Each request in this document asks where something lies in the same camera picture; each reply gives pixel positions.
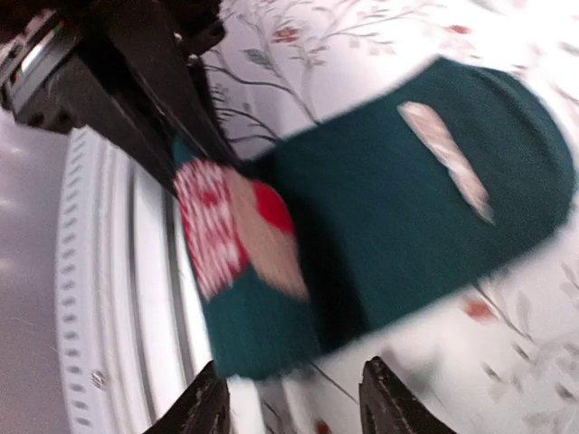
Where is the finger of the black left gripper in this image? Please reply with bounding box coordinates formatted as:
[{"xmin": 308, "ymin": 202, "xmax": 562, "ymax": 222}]
[
  {"xmin": 108, "ymin": 17, "xmax": 240, "ymax": 168},
  {"xmin": 76, "ymin": 63, "xmax": 175, "ymax": 193}
]

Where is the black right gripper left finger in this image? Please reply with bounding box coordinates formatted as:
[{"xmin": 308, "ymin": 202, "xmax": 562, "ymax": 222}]
[{"xmin": 145, "ymin": 361, "xmax": 231, "ymax": 434}]

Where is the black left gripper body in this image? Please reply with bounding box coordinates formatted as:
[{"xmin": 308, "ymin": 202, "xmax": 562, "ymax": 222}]
[{"xmin": 1, "ymin": 1, "xmax": 225, "ymax": 134}]

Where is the aluminium front rail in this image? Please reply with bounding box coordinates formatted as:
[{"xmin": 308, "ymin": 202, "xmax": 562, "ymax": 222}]
[{"xmin": 55, "ymin": 127, "xmax": 211, "ymax": 433}]

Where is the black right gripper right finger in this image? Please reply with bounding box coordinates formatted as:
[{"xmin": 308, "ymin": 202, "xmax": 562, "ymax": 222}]
[{"xmin": 358, "ymin": 356, "xmax": 456, "ymax": 434}]

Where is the dark green sock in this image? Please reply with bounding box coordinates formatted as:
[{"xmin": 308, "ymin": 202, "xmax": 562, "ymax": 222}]
[{"xmin": 173, "ymin": 57, "xmax": 576, "ymax": 380}]

